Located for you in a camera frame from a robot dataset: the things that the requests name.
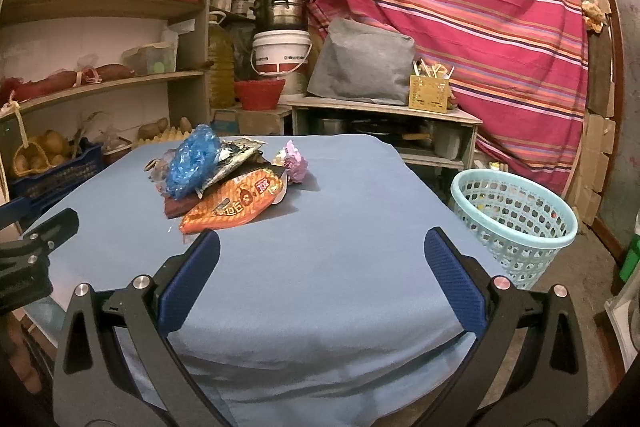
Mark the orange snack wrapper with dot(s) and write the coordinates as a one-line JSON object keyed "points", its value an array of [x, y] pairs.
{"points": [[237, 201]]}

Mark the blue table cloth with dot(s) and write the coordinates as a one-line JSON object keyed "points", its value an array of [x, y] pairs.
{"points": [[323, 311]]}

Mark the yellow egg carton tray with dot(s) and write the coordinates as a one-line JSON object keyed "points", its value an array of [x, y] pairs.
{"points": [[172, 134]]}

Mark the clear plastic container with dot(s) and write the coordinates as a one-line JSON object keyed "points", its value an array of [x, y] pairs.
{"points": [[151, 59]]}

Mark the green trash bin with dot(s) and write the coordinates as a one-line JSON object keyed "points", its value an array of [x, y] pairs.
{"points": [[633, 254]]}

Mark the red plastic basin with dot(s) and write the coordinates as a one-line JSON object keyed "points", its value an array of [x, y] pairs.
{"points": [[259, 94]]}

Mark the yellow oil jug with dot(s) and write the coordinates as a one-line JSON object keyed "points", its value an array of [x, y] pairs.
{"points": [[220, 74]]}

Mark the low wooden shelf unit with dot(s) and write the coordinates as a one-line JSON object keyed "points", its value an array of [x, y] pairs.
{"points": [[435, 146]]}

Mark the grey fabric cover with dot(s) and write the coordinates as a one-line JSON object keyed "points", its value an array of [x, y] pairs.
{"points": [[359, 62]]}

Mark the white plastic bucket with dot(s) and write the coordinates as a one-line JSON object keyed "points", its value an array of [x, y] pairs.
{"points": [[283, 54]]}

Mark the steel cooking pot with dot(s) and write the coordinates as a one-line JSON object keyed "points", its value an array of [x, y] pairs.
{"points": [[281, 14]]}

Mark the blue plastic bag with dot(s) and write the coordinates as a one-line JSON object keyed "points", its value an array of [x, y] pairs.
{"points": [[194, 160]]}

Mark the tall wooden shelf unit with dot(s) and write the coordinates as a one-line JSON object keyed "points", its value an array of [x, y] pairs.
{"points": [[61, 69]]}

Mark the silver foil wrapper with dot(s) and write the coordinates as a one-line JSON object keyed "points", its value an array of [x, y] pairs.
{"points": [[233, 154]]}

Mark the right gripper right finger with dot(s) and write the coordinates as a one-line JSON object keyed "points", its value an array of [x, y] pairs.
{"points": [[527, 365]]}

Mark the dark red square wrapper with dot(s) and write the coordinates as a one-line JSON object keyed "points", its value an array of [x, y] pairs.
{"points": [[174, 208]]}

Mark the red striped curtain cloth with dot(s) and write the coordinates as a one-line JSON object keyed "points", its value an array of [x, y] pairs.
{"points": [[521, 66]]}

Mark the pink snack wrapper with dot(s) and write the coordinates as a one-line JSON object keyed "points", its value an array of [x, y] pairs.
{"points": [[294, 163]]}

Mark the cardboard box under basin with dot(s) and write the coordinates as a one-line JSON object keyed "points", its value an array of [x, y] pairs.
{"points": [[234, 120]]}

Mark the yellow utensil holder basket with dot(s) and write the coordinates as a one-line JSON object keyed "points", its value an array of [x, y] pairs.
{"points": [[429, 87]]}

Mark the dark blue plastic crate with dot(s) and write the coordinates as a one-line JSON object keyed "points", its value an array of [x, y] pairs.
{"points": [[46, 189]]}

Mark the light blue laundry basket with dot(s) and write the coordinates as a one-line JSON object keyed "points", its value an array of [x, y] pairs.
{"points": [[523, 224]]}

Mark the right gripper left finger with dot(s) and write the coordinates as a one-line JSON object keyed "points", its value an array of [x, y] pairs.
{"points": [[115, 365]]}

